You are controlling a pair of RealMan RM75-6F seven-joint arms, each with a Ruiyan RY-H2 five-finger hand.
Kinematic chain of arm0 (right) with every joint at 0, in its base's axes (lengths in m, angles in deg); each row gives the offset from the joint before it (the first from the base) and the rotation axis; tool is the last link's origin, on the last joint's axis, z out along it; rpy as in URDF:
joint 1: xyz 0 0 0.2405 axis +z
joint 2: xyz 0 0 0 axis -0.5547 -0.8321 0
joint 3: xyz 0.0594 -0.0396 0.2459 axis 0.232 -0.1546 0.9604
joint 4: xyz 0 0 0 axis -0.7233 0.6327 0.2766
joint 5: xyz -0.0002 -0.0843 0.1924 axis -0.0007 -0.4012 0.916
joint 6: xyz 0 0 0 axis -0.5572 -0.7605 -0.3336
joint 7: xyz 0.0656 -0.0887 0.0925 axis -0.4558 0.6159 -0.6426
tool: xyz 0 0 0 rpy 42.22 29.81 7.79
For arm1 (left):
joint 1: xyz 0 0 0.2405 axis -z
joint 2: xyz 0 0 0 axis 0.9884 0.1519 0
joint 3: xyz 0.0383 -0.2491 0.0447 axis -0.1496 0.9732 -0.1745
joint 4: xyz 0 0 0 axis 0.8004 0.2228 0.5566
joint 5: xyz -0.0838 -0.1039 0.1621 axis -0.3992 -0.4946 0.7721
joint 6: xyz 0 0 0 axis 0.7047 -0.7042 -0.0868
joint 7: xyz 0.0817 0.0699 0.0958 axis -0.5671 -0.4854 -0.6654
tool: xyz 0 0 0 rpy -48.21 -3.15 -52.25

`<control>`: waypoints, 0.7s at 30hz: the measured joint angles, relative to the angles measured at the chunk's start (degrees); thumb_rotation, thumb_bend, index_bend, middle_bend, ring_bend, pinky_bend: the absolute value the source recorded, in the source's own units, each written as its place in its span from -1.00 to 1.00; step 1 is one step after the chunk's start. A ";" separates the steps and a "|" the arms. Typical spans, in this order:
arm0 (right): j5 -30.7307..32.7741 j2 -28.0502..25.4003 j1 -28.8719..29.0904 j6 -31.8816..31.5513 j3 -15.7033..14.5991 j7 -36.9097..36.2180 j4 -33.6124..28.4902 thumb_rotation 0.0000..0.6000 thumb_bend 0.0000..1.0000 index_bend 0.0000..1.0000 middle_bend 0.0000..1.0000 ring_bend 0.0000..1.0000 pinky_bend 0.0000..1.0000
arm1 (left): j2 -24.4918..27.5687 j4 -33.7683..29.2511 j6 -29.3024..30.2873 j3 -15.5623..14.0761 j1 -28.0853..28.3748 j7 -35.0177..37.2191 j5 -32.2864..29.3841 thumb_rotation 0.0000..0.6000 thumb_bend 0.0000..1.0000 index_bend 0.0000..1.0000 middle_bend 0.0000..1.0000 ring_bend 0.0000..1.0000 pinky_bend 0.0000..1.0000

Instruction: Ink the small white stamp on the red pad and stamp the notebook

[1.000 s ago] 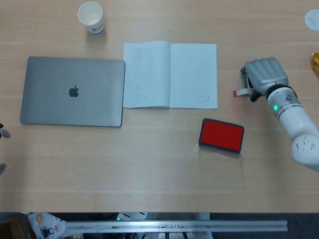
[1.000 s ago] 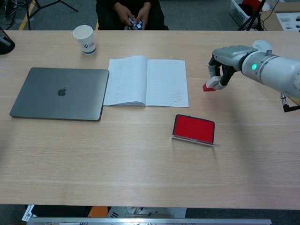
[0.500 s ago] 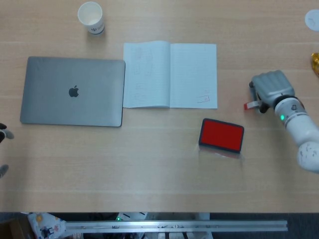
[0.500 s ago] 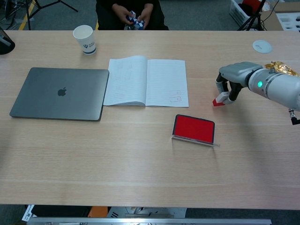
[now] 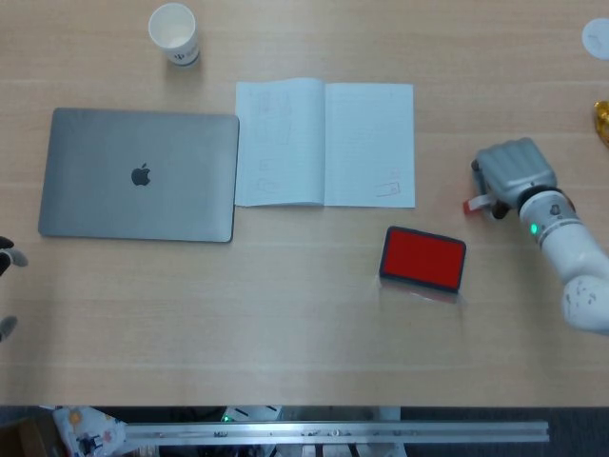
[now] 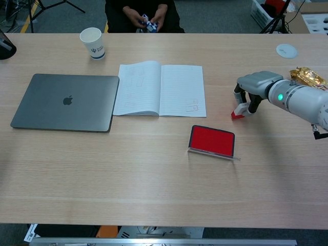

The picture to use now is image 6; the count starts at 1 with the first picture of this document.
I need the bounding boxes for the brown cardboard box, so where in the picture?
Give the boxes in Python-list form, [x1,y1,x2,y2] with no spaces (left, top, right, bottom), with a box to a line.
[283,4,328,34]

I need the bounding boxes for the white foam tray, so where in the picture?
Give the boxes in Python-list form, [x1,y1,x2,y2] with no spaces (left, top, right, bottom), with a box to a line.
[301,14,328,34]

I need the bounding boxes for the blue white puzzle toy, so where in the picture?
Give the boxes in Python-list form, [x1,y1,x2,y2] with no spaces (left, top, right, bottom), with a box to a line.
[139,14,159,33]

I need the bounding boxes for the black tripod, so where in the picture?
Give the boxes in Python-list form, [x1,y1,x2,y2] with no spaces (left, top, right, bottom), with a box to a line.
[5,0,86,33]
[259,0,305,34]

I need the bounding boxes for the round grey cable grommet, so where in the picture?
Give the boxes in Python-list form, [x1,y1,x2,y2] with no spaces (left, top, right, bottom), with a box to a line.
[276,43,299,59]

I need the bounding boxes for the open lined notebook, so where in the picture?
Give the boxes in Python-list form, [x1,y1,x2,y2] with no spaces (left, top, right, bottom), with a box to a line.
[112,60,207,118]

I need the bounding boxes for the golden snack packet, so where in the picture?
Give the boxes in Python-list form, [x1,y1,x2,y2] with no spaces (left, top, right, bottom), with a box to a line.
[289,67,328,91]

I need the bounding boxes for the black desk object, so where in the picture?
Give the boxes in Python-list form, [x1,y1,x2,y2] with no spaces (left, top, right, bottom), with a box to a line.
[0,28,17,60]

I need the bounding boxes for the white plastic basket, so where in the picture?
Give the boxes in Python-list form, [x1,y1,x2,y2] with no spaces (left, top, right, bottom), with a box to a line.
[250,0,285,29]

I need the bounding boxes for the red ink stamp pad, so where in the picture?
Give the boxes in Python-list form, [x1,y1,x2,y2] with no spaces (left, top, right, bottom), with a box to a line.
[187,125,241,162]

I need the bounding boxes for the white label sheet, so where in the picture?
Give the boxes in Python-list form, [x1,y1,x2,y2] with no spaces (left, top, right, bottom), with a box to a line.
[24,223,40,243]

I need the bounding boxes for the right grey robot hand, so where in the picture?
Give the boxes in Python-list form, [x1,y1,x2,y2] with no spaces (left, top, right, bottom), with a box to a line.
[233,71,284,118]

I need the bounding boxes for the aluminium profile rail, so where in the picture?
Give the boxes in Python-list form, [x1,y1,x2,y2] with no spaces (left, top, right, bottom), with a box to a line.
[29,239,298,246]

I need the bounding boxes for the grey closed laptop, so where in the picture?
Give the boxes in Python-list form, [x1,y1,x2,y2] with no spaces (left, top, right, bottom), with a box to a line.
[10,73,120,133]

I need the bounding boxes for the white paper cup blue logo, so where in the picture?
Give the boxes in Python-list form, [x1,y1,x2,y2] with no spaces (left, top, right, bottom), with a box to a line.
[79,27,106,60]

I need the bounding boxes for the orange object under table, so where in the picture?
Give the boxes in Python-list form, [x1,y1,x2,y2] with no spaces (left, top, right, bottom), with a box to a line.
[96,225,119,238]

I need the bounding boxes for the small white red stamp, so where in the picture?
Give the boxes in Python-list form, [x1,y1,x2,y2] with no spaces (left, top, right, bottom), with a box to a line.
[230,103,249,120]

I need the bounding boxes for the seated person in black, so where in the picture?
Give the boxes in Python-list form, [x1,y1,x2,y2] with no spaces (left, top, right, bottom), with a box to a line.
[105,0,186,34]

